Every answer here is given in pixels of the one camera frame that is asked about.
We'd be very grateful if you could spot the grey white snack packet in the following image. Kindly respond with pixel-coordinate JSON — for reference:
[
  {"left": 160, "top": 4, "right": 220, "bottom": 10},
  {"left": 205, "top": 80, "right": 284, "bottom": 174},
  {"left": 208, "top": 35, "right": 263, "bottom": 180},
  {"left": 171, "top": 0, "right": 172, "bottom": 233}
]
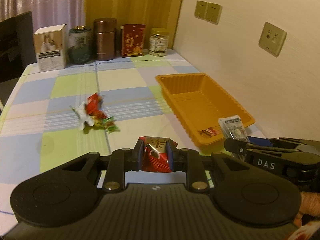
[{"left": 218, "top": 115, "right": 249, "bottom": 142}]

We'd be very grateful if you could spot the red gold snack packet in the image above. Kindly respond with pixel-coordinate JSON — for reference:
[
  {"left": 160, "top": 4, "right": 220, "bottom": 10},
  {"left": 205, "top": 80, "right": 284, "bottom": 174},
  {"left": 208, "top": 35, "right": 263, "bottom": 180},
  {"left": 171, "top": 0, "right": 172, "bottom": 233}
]
[{"left": 139, "top": 136, "right": 171, "bottom": 173}]

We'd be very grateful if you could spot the red patterned candy packet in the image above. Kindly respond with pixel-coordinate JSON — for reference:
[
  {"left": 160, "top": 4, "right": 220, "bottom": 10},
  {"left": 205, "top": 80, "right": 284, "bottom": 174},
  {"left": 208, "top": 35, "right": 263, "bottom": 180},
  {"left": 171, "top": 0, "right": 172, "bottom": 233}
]
[{"left": 199, "top": 127, "right": 219, "bottom": 137}]

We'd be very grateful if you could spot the green candy wrapper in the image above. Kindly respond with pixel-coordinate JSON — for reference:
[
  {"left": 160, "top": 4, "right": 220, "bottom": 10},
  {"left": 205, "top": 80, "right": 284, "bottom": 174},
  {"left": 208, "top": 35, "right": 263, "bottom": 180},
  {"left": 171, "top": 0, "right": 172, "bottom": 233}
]
[{"left": 103, "top": 116, "right": 120, "bottom": 133}]

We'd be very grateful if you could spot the red candy with gold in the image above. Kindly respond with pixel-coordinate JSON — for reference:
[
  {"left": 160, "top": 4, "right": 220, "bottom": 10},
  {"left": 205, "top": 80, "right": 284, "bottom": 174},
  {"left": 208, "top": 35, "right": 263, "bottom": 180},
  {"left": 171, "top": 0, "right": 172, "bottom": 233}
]
[{"left": 90, "top": 109, "right": 107, "bottom": 119}]

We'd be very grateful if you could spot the red snack pouch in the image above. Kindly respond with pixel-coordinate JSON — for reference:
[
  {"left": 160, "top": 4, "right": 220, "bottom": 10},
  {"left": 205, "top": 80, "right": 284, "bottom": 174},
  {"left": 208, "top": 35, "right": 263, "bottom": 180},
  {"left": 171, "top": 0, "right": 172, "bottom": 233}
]
[{"left": 85, "top": 93, "right": 102, "bottom": 115}]

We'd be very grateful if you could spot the white green snack bag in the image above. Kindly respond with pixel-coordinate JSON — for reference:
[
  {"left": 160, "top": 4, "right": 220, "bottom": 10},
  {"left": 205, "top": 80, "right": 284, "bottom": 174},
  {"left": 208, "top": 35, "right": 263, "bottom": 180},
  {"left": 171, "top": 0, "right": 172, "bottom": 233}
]
[{"left": 70, "top": 101, "right": 95, "bottom": 131}]

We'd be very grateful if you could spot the yellow green candy packet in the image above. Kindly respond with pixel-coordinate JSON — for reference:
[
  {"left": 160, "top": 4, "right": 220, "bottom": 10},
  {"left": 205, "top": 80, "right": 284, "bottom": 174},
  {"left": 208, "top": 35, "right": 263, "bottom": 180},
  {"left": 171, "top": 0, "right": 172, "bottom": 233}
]
[{"left": 94, "top": 119, "right": 106, "bottom": 128}]

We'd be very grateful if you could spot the person's right hand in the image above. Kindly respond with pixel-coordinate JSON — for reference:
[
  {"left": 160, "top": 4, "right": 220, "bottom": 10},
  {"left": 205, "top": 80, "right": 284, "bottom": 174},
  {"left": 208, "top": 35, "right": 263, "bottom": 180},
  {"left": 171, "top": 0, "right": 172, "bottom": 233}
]
[{"left": 294, "top": 192, "right": 320, "bottom": 227}]

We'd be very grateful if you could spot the orange plastic tray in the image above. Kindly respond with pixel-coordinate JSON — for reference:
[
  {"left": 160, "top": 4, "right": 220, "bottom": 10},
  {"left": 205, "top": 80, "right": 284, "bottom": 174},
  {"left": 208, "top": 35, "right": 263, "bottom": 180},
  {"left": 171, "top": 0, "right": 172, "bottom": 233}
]
[{"left": 156, "top": 73, "right": 255, "bottom": 147}]

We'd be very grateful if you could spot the checkered tablecloth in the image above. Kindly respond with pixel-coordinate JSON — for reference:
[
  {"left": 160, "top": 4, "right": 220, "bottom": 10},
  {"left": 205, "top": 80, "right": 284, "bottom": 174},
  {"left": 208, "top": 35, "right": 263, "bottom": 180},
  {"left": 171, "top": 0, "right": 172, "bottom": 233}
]
[{"left": 0, "top": 48, "right": 266, "bottom": 230}]

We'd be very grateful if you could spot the green glass jar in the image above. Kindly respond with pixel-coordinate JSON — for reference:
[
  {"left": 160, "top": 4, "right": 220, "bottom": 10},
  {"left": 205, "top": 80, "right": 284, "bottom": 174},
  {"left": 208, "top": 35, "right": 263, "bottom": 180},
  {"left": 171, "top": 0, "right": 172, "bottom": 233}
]
[{"left": 68, "top": 25, "right": 92, "bottom": 64}]

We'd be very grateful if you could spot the clear jar yellow lid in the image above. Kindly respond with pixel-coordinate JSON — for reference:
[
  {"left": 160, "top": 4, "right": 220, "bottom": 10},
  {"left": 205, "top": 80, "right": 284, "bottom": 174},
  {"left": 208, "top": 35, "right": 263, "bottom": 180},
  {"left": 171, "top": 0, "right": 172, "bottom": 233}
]
[{"left": 149, "top": 28, "right": 169, "bottom": 56}]

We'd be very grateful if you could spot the red gift box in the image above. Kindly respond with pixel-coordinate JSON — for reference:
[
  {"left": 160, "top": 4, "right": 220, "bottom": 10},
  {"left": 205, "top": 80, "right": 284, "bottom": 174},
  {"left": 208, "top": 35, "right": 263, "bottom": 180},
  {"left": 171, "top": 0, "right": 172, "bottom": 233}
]
[{"left": 120, "top": 24, "right": 146, "bottom": 57}]

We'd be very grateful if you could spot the brown metal canister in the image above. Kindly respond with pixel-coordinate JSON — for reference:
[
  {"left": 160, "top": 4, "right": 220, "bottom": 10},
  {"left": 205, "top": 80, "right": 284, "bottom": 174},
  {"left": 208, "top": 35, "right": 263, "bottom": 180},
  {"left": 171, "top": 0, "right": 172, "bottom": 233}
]
[{"left": 93, "top": 18, "right": 117, "bottom": 61}]

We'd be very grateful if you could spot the white product box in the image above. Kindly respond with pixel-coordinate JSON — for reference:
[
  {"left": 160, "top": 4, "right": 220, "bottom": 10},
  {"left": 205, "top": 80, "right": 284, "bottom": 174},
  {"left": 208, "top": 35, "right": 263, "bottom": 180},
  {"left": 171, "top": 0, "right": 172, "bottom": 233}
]
[{"left": 34, "top": 24, "right": 67, "bottom": 72}]

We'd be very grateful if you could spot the black chair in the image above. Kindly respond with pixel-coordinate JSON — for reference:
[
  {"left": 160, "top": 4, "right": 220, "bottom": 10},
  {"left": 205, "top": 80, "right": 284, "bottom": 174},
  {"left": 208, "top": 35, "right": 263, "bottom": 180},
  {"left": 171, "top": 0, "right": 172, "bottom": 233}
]
[{"left": 1, "top": 11, "right": 37, "bottom": 109}]

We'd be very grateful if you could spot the wooden panel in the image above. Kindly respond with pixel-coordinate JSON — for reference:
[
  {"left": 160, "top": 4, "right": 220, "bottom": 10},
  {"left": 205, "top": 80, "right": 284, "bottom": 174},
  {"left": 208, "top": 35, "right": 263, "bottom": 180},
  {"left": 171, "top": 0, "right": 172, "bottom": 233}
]
[{"left": 85, "top": 0, "right": 182, "bottom": 49}]

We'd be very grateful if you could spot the pink curtain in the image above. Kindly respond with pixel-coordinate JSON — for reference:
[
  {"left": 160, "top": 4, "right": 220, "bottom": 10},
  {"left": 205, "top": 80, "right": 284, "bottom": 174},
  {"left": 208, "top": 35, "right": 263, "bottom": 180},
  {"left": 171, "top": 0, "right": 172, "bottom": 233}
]
[{"left": 0, "top": 0, "right": 89, "bottom": 34}]

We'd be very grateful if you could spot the wall socket plate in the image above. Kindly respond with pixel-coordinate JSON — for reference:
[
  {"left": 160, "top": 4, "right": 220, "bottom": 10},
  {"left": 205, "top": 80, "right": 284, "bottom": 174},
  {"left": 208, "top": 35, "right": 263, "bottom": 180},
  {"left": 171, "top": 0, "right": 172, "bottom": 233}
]
[{"left": 258, "top": 22, "right": 287, "bottom": 57}]

